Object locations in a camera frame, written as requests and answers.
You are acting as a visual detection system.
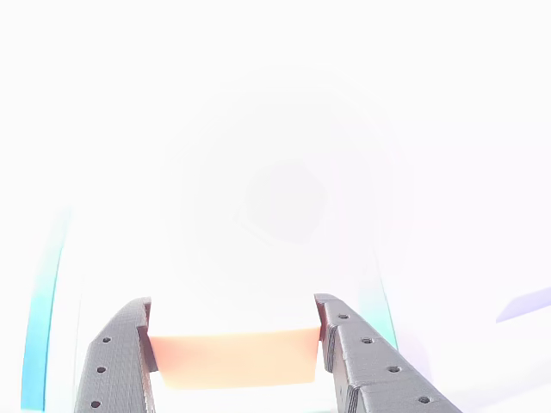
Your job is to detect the orange cube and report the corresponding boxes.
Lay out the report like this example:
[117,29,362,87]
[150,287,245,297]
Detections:
[148,327,322,391]

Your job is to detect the green tape square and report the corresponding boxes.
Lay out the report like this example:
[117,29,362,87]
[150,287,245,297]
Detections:
[42,206,399,413]

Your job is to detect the blue tape square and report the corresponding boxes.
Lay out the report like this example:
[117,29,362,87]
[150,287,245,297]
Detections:
[20,240,59,412]

